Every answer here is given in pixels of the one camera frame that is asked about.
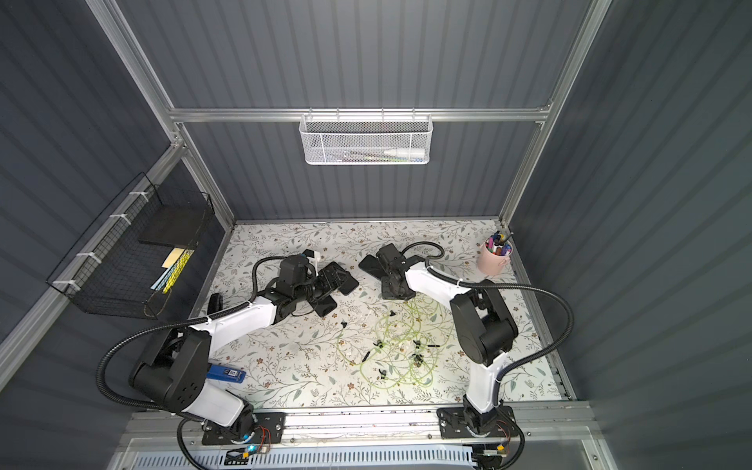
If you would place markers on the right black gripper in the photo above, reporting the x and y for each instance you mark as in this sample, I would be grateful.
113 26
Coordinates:
389 267

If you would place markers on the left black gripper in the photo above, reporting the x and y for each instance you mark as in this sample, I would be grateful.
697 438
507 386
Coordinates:
323 287

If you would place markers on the green wired earphones tangle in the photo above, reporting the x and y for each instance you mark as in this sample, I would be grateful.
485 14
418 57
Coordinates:
398 344

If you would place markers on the blue-edged black smartphone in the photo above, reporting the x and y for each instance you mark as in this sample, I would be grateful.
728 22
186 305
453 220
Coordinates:
334 278

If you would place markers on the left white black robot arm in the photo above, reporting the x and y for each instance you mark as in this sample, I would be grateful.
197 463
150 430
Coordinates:
172 371

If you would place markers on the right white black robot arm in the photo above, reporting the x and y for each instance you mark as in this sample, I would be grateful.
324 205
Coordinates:
485 328

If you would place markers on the pink pen cup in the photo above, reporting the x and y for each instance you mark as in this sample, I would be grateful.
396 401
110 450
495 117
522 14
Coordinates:
495 254

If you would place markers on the blue device at table edge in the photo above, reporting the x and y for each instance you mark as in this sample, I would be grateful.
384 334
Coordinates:
225 374

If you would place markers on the yellow sticky notes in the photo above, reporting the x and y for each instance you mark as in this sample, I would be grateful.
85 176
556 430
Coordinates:
172 258

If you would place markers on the black notebook in basket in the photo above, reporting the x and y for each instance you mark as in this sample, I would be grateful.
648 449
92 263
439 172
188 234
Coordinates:
175 227

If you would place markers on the white marker in basket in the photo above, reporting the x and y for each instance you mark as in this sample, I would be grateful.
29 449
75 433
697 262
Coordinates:
409 154

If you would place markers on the white wire mesh basket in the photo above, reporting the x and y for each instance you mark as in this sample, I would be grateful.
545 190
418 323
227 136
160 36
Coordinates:
361 143

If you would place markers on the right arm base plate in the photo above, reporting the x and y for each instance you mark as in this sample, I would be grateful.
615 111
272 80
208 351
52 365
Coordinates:
466 423

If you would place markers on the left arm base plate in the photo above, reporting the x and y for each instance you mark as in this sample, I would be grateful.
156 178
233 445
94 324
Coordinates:
250 428

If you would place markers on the black wire wall basket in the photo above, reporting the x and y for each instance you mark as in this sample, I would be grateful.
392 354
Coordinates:
111 273

